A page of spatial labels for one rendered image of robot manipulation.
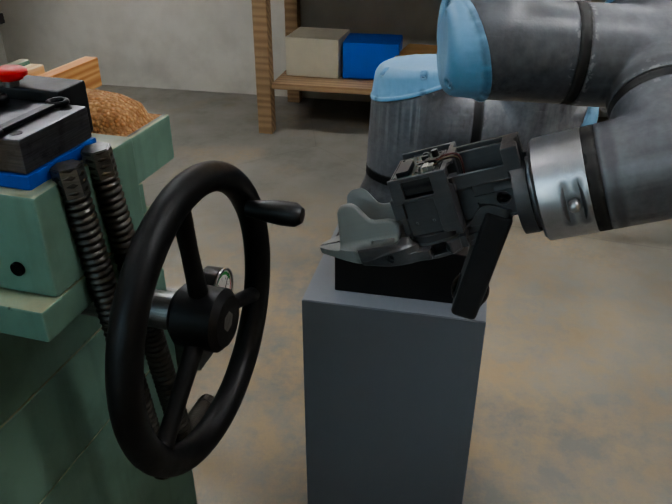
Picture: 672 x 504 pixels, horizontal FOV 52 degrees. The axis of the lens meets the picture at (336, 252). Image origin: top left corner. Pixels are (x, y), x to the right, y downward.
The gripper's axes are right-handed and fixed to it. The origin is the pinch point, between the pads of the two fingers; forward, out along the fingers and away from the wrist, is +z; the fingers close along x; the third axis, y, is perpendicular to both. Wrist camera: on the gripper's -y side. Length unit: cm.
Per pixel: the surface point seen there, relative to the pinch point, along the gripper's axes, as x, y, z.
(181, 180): 11.9, 14.2, 4.9
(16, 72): 9.2, 26.1, 17.5
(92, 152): 12.1, 18.4, 11.6
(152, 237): 17.8, 12.1, 5.3
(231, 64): -308, -10, 166
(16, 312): 21.2, 9.7, 18.0
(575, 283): -144, -92, -7
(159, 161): -14.0, 10.6, 25.1
